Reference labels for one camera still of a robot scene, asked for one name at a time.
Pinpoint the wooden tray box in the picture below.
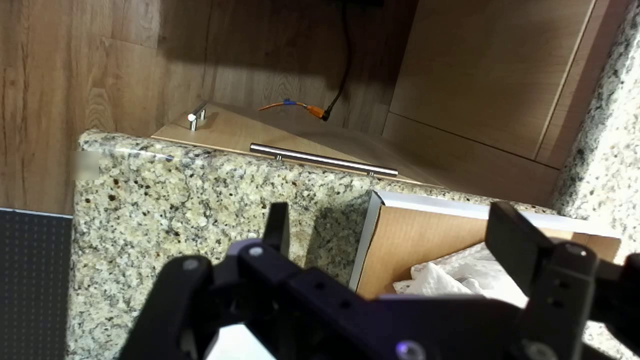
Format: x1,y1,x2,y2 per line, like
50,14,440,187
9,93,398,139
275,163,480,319
348,187,626,301

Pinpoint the wooden counter cabinet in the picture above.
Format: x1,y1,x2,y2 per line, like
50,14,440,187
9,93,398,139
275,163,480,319
150,0,629,208

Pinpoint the black floor cable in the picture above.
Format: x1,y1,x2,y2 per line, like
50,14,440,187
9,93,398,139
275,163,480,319
320,0,356,123

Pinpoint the white towel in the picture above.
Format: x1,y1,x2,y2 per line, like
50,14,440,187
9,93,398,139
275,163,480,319
392,240,537,309

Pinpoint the silver cabinet door handle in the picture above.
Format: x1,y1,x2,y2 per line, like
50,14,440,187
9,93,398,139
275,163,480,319
185,104,212,131

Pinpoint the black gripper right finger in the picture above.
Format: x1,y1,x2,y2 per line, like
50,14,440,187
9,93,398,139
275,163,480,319
484,200,640,360

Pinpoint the silver drawer handle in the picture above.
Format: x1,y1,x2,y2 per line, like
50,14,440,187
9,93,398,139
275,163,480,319
248,139,401,178

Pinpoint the black perforated wrist plate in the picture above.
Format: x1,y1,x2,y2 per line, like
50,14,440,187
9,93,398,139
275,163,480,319
0,205,74,360

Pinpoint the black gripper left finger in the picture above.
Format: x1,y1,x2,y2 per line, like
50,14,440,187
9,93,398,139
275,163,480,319
119,201,447,360

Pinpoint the orange cable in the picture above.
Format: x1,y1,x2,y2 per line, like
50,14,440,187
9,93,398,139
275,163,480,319
259,96,329,123

